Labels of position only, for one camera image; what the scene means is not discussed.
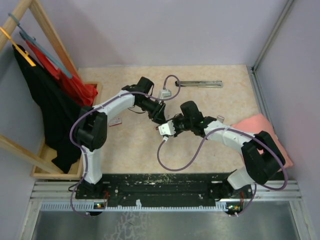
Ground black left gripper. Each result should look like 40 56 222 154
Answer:
136 96 166 125

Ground large black chrome stapler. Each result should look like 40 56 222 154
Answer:
175 80 224 88

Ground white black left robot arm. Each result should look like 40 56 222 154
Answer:
71 77 166 199

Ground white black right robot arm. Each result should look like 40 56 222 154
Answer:
169 101 285 198

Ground red white staple box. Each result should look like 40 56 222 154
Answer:
216 115 225 123
108 117 122 127

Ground pink folded cloth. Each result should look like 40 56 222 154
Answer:
231 113 294 168

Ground red hanging garment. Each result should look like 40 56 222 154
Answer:
25 40 98 107

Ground black hanging garment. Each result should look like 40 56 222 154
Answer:
13 48 82 174

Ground yellow clothes hanger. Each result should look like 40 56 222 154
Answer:
0 27 36 67

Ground teal clothes hanger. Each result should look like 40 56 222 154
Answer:
8 12 73 79

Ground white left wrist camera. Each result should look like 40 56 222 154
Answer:
158 89 172 99

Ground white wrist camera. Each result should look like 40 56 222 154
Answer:
158 89 172 99
157 120 176 141

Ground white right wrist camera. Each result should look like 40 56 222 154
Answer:
157 120 176 141

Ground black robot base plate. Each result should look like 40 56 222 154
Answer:
75 173 253 208

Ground aluminium rail frame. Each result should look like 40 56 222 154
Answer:
19 174 314 240

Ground wooden clothes rack frame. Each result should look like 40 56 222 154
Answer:
0 0 103 180

